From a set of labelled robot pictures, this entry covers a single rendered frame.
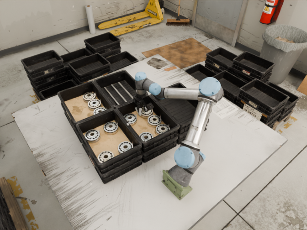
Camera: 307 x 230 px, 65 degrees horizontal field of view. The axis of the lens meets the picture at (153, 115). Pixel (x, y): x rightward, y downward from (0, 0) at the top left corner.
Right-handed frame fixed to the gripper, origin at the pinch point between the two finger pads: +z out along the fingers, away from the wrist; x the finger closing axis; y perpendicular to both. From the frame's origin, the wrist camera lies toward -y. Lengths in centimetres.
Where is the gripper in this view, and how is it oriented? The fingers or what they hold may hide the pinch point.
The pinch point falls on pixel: (143, 113)
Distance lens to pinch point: 182.4
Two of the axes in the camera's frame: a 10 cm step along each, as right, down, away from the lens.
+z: -0.2, 7.1, 7.0
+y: -6.1, -5.6, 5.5
